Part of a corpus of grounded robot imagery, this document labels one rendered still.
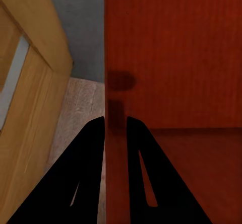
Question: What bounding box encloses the storage box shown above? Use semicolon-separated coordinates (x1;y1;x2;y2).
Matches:
104;0;242;224

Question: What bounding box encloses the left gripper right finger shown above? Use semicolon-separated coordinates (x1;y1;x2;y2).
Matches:
127;116;213;224

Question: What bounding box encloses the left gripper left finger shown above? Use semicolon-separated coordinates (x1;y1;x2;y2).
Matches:
6;116;105;224

